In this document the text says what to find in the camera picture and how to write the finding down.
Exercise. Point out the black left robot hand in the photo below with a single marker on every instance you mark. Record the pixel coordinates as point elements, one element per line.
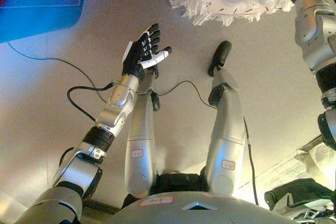
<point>136,56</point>

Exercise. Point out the silver right robot leg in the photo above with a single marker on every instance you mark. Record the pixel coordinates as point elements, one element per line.
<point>225,134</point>

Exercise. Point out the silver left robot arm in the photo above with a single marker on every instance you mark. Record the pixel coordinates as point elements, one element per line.
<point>115,113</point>

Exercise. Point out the black and silver device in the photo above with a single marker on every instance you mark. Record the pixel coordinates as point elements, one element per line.
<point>296,197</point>

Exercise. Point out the grey robot torso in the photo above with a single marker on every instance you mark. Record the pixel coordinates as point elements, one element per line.
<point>199,213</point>

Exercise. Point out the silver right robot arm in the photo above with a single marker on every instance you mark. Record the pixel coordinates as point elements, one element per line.
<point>315,37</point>

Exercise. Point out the silver robot leg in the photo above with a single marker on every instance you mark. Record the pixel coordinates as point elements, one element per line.
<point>225,134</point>
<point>140,142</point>

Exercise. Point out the silver left robot leg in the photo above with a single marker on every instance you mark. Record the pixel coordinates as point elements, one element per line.
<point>140,142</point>

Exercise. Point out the blue flat board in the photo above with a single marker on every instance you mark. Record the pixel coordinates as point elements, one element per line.
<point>39,3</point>

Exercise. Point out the white ledge furniture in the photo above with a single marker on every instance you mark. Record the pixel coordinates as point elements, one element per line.
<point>288,166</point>

